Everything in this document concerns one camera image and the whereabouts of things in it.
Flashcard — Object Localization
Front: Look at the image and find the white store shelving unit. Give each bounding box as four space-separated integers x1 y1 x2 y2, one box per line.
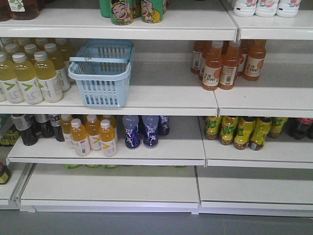
0 0 313 217

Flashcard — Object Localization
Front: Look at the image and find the blue sports drink bottle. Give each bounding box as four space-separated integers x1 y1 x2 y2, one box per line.
142 115 158 148
122 115 140 149

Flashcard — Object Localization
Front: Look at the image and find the orange C100 juice bottle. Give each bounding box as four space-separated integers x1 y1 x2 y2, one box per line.
218 41 241 90
243 39 267 81
202 41 224 91

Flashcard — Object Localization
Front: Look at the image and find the yellow lemon tea bottle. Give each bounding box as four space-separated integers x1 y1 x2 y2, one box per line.
233 116 256 150
268 117 289 138
219 116 239 145
249 117 271 151

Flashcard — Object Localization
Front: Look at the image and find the green cartoon drink can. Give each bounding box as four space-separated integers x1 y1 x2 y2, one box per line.
110 0 133 25
141 0 163 24

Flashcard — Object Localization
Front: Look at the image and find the orange vitamin drink bottle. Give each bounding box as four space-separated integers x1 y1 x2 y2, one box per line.
70 118 90 157
99 119 117 157
86 115 101 151

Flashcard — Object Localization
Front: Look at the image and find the pale yellow drink bottle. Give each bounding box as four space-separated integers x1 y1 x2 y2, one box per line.
34 51 63 103
12 52 44 104
0 51 16 103
44 43 70 92

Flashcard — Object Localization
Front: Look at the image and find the white peach drink bottle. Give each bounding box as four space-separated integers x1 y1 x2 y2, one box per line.
232 0 257 17
255 0 279 18

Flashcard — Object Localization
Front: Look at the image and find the light blue plastic basket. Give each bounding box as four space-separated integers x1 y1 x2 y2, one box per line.
68 39 134 108

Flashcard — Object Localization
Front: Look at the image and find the dark tea bottle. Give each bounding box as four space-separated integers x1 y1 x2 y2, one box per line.
48 114 65 142
34 114 54 138
11 114 38 146

